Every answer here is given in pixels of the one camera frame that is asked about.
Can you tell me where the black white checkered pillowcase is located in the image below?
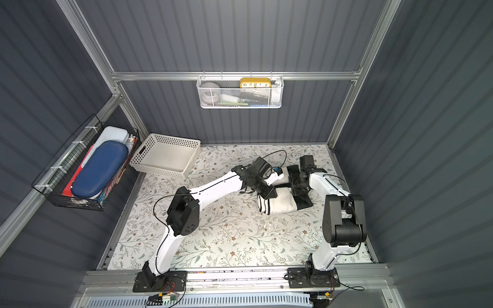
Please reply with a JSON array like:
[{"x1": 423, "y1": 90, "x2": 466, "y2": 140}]
[{"x1": 257, "y1": 165, "x2": 313, "y2": 215}]

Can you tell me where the white perforated plastic basket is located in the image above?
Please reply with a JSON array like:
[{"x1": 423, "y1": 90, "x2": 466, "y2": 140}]
[{"x1": 130, "y1": 133, "x2": 201, "y2": 180}]

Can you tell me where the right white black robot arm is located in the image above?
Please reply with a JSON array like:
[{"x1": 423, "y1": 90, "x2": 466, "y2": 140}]
[{"x1": 288, "y1": 155, "x2": 367, "y2": 280}]

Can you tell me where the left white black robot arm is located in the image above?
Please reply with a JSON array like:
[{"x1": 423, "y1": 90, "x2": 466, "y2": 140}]
[{"x1": 140, "y1": 157, "x2": 284, "y2": 287}]

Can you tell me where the white tape roll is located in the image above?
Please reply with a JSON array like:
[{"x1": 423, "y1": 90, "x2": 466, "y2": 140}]
[{"x1": 198, "y1": 82, "x2": 221, "y2": 105}]

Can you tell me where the floral patterned table mat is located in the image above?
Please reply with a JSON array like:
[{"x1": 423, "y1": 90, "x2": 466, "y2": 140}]
[{"x1": 107, "y1": 144, "x2": 372, "y2": 270}]

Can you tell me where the white mesh hanging basket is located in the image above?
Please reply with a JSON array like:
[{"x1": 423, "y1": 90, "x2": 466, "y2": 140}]
[{"x1": 196, "y1": 75, "x2": 285, "y2": 109}]

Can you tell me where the yellow clock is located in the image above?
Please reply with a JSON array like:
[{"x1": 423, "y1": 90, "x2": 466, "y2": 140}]
[{"x1": 240, "y1": 77, "x2": 272, "y2": 89}]

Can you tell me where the white ventilated front panel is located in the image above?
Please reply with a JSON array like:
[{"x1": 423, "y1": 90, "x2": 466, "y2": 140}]
[{"x1": 82, "y1": 292, "x2": 313, "y2": 307}]

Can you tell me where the blue oval zip case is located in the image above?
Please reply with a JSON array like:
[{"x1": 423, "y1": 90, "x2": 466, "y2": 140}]
[{"x1": 72, "y1": 141, "x2": 128, "y2": 198}]

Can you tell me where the white flat plastic box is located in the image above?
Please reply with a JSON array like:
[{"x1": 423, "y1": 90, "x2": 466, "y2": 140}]
[{"x1": 80, "y1": 126, "x2": 129, "y2": 168}]

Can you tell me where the red flat folder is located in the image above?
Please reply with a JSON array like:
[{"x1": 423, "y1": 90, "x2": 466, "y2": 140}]
[{"x1": 62, "y1": 145, "x2": 95, "y2": 197}]

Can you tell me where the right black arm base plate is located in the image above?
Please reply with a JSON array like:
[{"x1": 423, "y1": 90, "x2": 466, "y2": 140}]
[{"x1": 284, "y1": 268, "x2": 341, "y2": 289}]

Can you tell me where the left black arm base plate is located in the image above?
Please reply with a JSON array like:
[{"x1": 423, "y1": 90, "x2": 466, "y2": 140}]
[{"x1": 132, "y1": 271, "x2": 188, "y2": 293}]

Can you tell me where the small electronics board with wires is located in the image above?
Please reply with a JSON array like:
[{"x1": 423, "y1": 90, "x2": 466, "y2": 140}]
[{"x1": 144, "y1": 293, "x2": 181, "y2": 307}]

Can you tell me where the black wire wall basket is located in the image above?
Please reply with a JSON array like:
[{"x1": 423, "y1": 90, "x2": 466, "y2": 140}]
[{"x1": 32, "y1": 114, "x2": 141, "y2": 211}]

